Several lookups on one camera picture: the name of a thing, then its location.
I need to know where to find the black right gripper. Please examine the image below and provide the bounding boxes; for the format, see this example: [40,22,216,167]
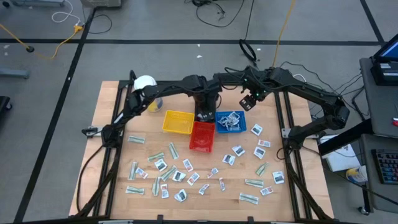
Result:
[239,79,268,112]

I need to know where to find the green striped bandage strip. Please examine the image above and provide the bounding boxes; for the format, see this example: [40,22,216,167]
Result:
[151,176,162,197]
[128,161,139,181]
[147,152,165,162]
[160,165,178,182]
[244,179,264,189]
[238,192,260,205]
[125,185,146,195]
[256,162,269,177]
[169,142,180,161]

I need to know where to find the black plastic basket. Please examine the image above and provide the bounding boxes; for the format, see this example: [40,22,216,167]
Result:
[194,102,218,124]

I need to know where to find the blue plastic basket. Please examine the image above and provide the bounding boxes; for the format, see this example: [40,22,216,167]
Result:
[215,110,248,134]

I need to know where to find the black perforated box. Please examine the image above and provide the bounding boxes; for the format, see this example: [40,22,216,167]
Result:
[213,69,290,83]

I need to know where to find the yellow plastic basket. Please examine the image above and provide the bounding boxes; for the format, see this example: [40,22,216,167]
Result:
[162,110,196,135]

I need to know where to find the red plastic basket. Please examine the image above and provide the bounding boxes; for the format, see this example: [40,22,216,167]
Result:
[188,121,216,154]

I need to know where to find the yellow wipes canister white lid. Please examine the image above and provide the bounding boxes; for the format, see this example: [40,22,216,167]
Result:
[133,75,164,113]

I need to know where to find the white box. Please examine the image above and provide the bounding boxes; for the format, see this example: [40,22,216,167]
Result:
[320,135,354,173]

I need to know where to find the grey cart top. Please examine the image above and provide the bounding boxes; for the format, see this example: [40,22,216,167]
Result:
[359,57,398,139]

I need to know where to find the wipes canister on floor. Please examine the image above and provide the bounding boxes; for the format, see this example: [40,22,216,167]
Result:
[345,166,369,184]

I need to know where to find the black laptop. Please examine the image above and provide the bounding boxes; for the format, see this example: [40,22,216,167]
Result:
[369,41,398,87]

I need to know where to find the grey equipment case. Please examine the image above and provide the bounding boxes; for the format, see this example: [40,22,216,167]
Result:
[80,0,123,9]

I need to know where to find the black keyboard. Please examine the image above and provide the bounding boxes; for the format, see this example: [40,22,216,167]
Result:
[371,148,398,185]

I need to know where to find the grey desk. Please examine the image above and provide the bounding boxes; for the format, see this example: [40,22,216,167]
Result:
[359,133,398,215]

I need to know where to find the grey table foot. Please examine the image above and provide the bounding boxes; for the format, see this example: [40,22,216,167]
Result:
[0,68,30,80]

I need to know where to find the grey metal bar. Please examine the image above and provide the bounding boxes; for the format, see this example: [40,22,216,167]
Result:
[9,0,67,7]

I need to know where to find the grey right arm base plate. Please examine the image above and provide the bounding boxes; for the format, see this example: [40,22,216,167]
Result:
[281,128,323,139]

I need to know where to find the black coiled cable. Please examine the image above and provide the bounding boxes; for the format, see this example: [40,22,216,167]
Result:
[238,38,259,68]

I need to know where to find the black floor cable bundle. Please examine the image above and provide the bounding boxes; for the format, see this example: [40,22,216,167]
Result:
[185,0,246,29]

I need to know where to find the yellow hanging cable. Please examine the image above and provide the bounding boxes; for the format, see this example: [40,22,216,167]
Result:
[271,0,297,68]

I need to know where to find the black cables by cart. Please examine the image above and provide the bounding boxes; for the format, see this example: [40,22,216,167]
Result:
[279,60,365,122]

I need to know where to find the grey left arm base plate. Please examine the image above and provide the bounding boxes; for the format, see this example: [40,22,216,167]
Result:
[81,125,105,138]

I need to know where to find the black looped floor cable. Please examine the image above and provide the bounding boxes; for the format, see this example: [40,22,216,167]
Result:
[82,6,113,35]

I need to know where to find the yellow floor extension cable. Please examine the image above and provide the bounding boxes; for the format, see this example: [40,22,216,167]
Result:
[0,22,85,60]

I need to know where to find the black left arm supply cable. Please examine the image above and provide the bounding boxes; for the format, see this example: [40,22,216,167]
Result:
[76,144,105,214]

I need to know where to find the white floor cable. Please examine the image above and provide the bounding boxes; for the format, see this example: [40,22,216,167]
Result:
[51,0,82,26]

